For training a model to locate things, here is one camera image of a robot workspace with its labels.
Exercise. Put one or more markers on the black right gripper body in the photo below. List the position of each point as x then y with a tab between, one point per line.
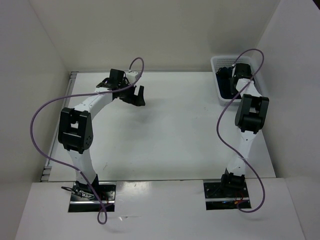
233	91

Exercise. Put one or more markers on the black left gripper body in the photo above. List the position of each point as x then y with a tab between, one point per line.
128	92

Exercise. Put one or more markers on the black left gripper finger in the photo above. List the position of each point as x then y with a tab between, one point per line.
139	98
132	100

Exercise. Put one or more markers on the navy blue shorts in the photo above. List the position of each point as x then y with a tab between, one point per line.
223	74

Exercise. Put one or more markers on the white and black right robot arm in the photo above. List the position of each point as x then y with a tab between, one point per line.
249	119

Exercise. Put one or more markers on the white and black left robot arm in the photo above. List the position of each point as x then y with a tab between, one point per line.
75	130

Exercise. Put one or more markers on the white perforated plastic basket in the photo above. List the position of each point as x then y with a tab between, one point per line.
227	61

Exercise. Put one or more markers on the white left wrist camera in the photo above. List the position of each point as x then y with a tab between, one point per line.
131	76

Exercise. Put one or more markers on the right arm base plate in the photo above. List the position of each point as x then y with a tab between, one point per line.
217	198

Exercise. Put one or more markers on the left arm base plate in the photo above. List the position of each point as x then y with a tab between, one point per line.
84	202

